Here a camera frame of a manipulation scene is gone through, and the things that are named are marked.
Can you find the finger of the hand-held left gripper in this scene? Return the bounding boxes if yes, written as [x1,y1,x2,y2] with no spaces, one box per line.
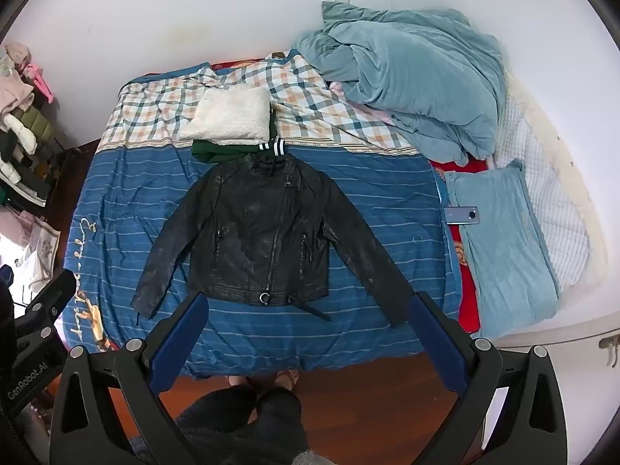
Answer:
[17,269,77,350]

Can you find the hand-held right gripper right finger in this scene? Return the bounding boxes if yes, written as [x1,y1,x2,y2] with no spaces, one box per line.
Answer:
[409,292,567,465]

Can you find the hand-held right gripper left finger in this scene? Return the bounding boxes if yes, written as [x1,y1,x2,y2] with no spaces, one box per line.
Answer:
[48,292,210,465]

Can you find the black leather jacket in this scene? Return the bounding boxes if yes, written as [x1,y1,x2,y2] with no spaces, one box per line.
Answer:
[132,152,415,329]

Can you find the pile of clothes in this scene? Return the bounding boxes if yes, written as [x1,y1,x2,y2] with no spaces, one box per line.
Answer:
[0,43,66,214]

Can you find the white floral bag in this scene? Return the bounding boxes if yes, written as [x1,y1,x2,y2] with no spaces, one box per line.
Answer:
[0,208,63,301]

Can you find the red patterned sheet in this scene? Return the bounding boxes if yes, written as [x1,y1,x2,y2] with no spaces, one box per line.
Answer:
[429,159,482,335]

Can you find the person's dark pants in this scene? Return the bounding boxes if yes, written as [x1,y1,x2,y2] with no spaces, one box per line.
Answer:
[172,385,311,465]

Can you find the teal folded blanket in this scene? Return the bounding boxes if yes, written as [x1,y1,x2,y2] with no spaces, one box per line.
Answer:
[443,160,560,340]

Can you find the blue smartphone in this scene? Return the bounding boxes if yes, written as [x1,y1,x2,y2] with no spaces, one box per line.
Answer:
[444,206,480,226]

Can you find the blue striped plaid bedsheet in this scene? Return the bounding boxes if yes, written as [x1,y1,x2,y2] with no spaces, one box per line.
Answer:
[63,53,461,381]

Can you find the white quilted mattress pad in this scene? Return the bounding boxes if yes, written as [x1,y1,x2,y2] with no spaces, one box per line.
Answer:
[493,77,608,301]

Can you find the green garment with striped cuff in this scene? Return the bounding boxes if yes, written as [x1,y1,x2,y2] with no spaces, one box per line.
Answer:
[191,109,288,165]

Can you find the pink cloth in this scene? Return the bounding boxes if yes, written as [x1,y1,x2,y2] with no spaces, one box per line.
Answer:
[329,81,403,129]

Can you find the white fluffy folded garment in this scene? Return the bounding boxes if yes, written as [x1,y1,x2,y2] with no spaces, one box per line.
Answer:
[179,86,272,147]

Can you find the teal crumpled blanket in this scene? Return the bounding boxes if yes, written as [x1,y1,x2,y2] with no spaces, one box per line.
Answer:
[291,1,507,166]

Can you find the metal door handle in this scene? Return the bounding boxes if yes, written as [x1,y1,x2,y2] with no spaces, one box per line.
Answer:
[598,332,620,364]

